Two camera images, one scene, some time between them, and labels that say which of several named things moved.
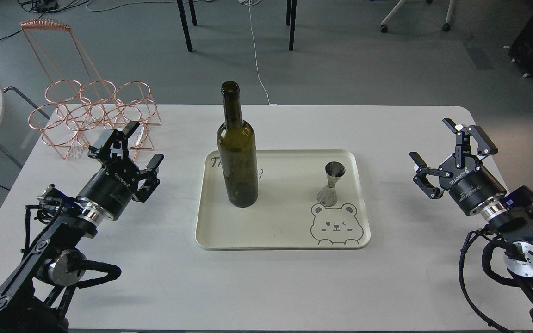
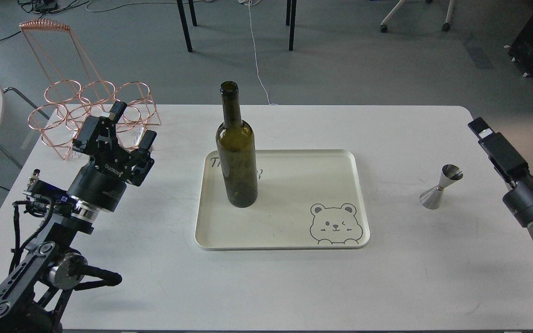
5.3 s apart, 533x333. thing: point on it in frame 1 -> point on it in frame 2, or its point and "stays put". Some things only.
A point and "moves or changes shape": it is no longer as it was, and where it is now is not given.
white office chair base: (446, 26) stays put
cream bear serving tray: (287, 215) stays put
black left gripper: (109, 189) -> (102, 181)
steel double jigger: (327, 196) moves or changes shape
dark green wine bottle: (237, 144) stays put
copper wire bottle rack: (79, 109) stays put
